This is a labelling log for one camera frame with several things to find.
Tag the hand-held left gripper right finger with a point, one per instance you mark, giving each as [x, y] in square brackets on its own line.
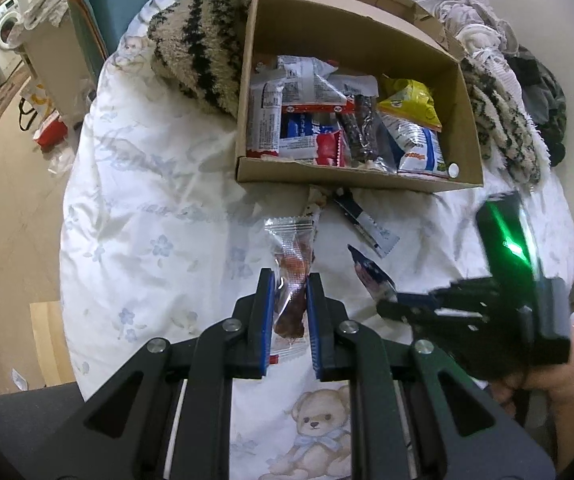
[314, 330]

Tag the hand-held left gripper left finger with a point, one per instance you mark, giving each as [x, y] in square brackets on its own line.
[266, 330]

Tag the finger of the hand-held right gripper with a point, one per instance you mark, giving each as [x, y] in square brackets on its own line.
[417, 314]
[467, 292]

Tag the dark blue snack packet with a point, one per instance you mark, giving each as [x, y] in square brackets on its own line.
[372, 272]

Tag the clear packet with red-brown snack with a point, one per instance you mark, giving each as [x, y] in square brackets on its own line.
[292, 270]

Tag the red triangular snack packet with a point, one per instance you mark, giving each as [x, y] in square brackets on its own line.
[328, 147]

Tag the dark purple snack packet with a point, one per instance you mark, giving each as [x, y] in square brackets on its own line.
[369, 120]
[359, 135]

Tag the yellow snack bag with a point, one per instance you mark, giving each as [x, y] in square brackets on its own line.
[409, 100]

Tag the red and white strip packet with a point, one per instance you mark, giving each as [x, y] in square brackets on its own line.
[317, 107]

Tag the brown cardboard box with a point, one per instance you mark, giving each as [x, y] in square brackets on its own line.
[347, 30]

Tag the person's right hand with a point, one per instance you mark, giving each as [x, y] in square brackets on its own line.
[572, 385]

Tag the black and white snack packet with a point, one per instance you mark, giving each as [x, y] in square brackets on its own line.
[367, 222]

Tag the small brown and white packet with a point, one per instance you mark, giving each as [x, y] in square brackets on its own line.
[314, 205]

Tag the blue and white snack packet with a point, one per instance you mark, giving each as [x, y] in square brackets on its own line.
[419, 150]

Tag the white floral duvet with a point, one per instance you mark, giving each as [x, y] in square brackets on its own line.
[167, 210]

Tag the dark camouflage garment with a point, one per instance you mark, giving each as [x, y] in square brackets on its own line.
[542, 100]

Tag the blue and white flat packet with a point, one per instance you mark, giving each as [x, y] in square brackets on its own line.
[302, 132]

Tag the white packet with red edges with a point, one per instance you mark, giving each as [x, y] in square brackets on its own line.
[263, 120]

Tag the grey and white snack packet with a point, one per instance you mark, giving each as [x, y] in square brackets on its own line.
[312, 77]

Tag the red and white box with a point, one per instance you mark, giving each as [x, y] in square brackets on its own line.
[52, 132]

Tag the striped fuzzy blanket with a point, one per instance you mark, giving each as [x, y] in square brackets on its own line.
[202, 40]

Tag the yellow and white bag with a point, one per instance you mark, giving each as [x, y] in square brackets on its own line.
[37, 105]

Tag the teal cabinet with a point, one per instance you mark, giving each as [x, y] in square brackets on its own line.
[112, 5]

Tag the white washing machine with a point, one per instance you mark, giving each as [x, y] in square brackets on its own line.
[2, 35]

